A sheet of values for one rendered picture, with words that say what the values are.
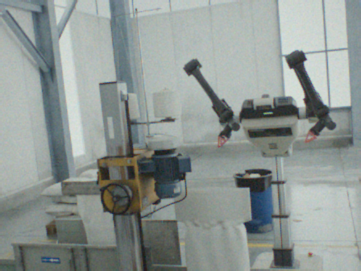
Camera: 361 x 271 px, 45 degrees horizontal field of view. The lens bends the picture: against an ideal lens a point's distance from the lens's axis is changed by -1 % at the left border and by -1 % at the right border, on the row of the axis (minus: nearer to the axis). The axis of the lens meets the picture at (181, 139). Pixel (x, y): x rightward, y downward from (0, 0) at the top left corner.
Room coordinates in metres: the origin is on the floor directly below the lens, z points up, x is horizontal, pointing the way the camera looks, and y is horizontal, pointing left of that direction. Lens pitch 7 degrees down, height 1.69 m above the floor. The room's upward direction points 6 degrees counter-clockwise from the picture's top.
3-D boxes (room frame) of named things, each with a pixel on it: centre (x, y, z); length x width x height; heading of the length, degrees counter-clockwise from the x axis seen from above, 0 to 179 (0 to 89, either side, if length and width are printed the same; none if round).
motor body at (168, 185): (2.47, 0.10, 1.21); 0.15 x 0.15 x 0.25
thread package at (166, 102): (2.61, 0.07, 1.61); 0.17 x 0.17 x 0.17
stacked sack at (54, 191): (5.66, 1.55, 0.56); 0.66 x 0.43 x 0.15; 159
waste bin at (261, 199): (4.94, -0.78, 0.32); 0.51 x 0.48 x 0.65; 161
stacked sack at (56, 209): (5.67, 1.54, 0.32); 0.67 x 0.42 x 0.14; 165
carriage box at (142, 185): (2.57, 0.32, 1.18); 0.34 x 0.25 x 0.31; 161
